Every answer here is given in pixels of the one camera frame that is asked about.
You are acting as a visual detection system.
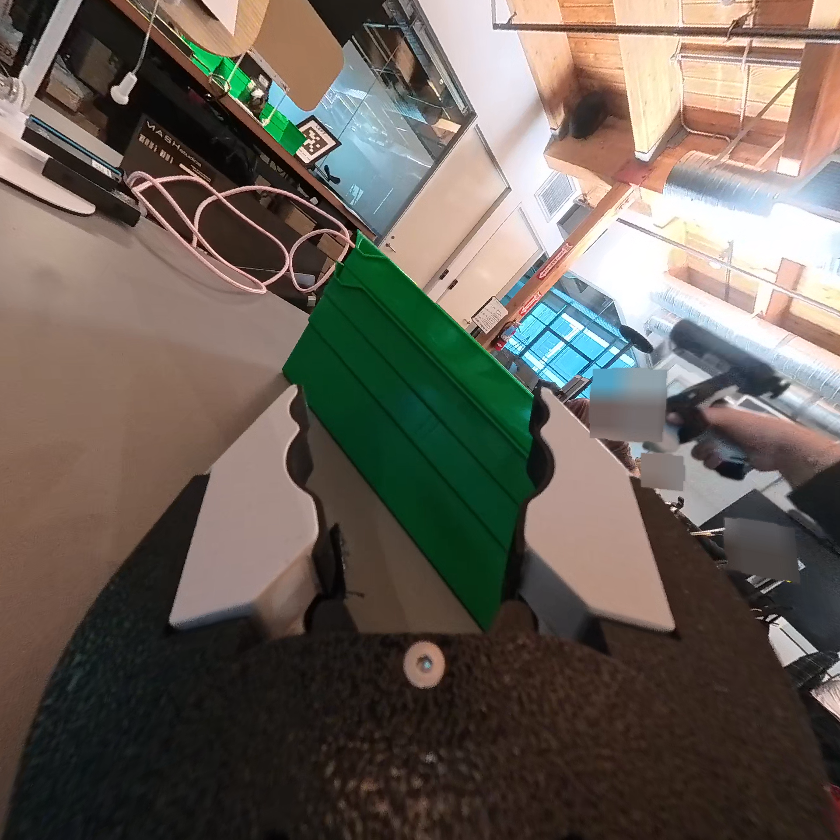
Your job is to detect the white pull cord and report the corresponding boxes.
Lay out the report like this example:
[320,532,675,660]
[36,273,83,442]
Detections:
[110,0,172,105]

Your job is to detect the black round ceiling fixture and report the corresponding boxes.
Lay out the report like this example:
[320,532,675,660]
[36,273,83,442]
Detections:
[567,88,611,140]

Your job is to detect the wall vent grille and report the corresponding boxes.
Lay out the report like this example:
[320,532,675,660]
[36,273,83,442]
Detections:
[535,169,578,217]

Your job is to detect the black cardboard box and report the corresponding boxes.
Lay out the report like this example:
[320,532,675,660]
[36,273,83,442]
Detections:
[121,115,231,198]

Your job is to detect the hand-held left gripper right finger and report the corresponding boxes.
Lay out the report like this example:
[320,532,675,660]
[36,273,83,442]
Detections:
[518,387,677,637]

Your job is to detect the white tray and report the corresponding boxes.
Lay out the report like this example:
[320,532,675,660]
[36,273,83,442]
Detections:
[0,125,98,216]

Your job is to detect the black box blue stripe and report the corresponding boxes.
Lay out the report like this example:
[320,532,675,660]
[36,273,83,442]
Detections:
[23,115,126,185]

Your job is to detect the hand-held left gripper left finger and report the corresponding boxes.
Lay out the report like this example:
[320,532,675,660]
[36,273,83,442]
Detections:
[169,384,345,634]

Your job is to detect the wooden top desk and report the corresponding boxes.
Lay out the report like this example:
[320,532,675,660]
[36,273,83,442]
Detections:
[108,0,378,240]

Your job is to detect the wooden post red signs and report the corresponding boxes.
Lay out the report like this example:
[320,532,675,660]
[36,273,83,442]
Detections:
[482,184,634,345]

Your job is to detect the silver air duct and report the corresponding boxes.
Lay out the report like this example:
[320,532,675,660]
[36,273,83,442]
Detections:
[650,285,840,421]
[663,150,840,217]

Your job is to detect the printed tag sign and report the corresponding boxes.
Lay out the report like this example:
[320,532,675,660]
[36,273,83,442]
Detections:
[294,117,342,165]

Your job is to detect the white door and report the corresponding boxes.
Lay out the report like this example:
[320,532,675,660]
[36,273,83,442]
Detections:
[381,125,511,290]
[433,206,546,316]

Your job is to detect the black ceiling pipe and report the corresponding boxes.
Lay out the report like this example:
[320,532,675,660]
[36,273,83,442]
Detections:
[492,20,840,40]

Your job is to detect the pink cable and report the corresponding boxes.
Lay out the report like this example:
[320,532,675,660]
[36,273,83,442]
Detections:
[128,171,355,295]

